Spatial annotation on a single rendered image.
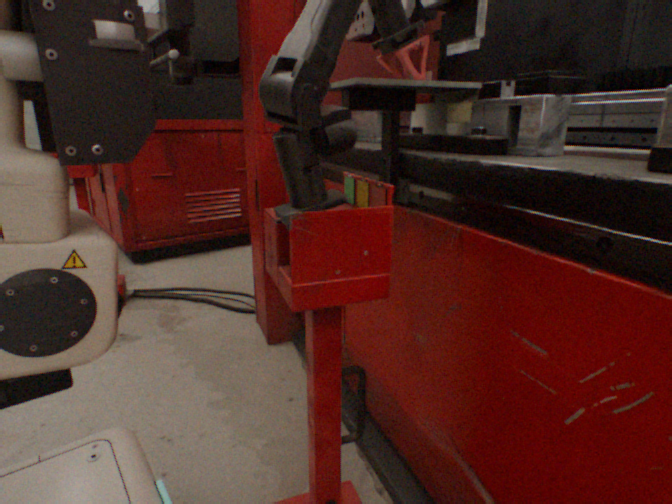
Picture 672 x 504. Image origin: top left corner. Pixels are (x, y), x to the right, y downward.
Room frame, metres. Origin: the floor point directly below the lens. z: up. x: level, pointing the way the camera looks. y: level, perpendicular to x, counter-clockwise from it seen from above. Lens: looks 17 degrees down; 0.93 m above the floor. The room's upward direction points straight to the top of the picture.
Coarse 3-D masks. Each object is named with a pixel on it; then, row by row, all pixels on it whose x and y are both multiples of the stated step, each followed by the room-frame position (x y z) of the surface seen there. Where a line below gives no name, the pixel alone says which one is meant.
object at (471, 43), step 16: (464, 0) 0.93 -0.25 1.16; (480, 0) 0.89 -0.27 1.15; (448, 16) 0.97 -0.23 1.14; (464, 16) 0.92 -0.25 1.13; (480, 16) 0.89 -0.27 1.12; (448, 32) 0.97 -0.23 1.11; (464, 32) 0.92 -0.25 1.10; (480, 32) 0.89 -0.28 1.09; (448, 48) 0.98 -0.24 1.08; (464, 48) 0.93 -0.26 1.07
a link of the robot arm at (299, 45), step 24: (312, 0) 0.61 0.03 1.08; (336, 0) 0.59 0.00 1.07; (360, 0) 0.62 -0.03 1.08; (312, 24) 0.59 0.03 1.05; (336, 24) 0.60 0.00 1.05; (288, 48) 0.59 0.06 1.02; (312, 48) 0.57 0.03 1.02; (336, 48) 0.60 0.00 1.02; (264, 72) 0.60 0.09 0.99; (288, 72) 0.58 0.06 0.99; (312, 72) 0.57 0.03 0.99; (264, 96) 0.59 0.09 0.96; (288, 96) 0.55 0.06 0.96
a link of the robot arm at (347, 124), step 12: (312, 84) 0.57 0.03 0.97; (300, 96) 0.56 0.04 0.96; (312, 96) 0.57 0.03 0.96; (264, 108) 0.62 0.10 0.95; (300, 108) 0.56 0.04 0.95; (312, 108) 0.57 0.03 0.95; (324, 108) 0.65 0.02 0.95; (336, 108) 0.65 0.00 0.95; (348, 108) 0.65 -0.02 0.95; (276, 120) 0.60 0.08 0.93; (288, 120) 0.59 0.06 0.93; (300, 120) 0.56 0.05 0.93; (312, 120) 0.58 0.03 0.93; (324, 120) 0.62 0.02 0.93; (336, 120) 0.64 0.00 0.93; (348, 120) 0.66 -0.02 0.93; (324, 132) 0.63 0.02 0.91; (336, 132) 0.63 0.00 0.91; (348, 132) 0.65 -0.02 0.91; (336, 144) 0.63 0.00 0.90; (348, 144) 0.65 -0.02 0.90; (324, 156) 0.64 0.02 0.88
